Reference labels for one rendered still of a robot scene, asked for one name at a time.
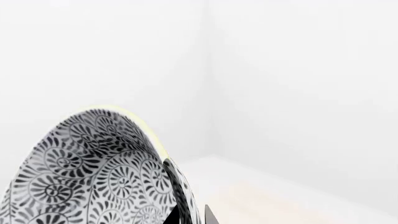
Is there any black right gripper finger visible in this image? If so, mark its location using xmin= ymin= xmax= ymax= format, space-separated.
xmin=204 ymin=204 xmax=222 ymax=224

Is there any black white spiral patterned bowl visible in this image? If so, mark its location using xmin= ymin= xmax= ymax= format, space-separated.
xmin=0 ymin=105 xmax=203 ymax=224

